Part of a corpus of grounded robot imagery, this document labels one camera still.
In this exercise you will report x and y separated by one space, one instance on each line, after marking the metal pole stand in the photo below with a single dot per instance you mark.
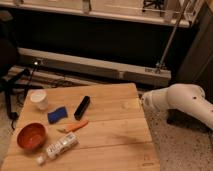
159 65

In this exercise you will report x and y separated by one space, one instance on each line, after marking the wooden shelf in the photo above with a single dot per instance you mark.
126 10

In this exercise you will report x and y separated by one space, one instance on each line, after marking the grey baseboard beam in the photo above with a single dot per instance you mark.
139 74

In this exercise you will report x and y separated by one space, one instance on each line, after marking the clear plastic bottle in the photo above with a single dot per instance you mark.
57 148

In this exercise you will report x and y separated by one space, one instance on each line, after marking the black tripod stand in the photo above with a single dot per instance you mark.
8 86

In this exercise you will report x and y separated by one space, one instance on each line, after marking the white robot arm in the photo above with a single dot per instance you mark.
187 98

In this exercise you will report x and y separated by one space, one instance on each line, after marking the black rectangular block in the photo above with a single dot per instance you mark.
81 108

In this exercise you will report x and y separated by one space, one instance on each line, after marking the dark cabinet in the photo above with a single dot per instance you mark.
197 66

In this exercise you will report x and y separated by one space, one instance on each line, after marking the blue sponge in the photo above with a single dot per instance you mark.
56 115

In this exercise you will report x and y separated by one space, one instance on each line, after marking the red-brown bowl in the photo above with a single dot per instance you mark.
32 136

